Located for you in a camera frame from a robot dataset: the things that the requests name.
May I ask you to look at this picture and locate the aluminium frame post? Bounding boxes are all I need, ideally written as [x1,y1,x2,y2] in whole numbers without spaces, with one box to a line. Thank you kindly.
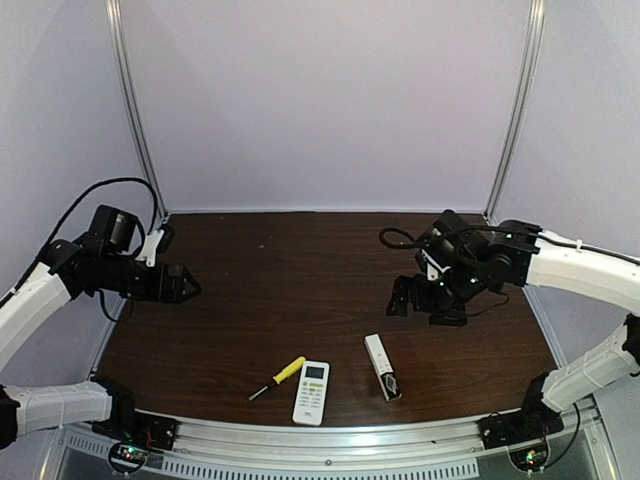
[105,0,169,221]
[484,0,546,222]

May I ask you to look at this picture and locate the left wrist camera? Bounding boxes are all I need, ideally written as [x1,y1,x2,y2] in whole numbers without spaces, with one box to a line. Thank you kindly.
[135,224,175,267]

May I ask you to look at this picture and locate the left aluminium frame post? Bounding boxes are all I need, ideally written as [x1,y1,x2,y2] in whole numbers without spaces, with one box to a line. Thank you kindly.
[105,0,169,221]

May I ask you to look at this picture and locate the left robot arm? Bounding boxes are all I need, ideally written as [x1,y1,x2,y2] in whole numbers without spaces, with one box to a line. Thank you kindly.
[1,205,202,447]

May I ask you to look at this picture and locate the right aluminium frame post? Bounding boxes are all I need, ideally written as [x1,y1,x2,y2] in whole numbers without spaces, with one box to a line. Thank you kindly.
[484,0,546,222]

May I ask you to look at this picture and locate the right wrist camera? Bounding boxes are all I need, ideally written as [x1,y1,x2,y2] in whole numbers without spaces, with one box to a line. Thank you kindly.
[415,209,468,281]

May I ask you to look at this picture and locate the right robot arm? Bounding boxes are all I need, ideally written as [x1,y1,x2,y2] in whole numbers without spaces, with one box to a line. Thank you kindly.
[378,210,639,431]

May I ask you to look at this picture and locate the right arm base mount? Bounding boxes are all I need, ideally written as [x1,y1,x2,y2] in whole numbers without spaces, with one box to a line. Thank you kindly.
[478,410,564,475]

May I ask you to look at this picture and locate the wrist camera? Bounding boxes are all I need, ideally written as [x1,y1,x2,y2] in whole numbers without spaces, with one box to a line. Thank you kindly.
[135,224,175,267]
[415,209,468,281]

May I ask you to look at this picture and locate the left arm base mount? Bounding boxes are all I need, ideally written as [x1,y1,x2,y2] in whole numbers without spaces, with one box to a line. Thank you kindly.
[91,411,179,478]

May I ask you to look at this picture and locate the white air conditioner remote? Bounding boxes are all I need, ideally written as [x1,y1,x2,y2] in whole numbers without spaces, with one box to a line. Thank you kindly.
[292,360,330,427]

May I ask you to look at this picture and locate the yellow handled screwdriver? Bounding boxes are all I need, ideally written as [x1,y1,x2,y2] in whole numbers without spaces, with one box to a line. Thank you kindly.
[248,356,306,401]

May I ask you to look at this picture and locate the slim white remote control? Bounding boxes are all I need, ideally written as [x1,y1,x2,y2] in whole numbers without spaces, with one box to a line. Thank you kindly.
[364,334,402,402]

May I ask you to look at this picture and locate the curved aluminium front rail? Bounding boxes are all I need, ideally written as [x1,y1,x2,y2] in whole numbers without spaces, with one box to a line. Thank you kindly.
[49,417,616,480]

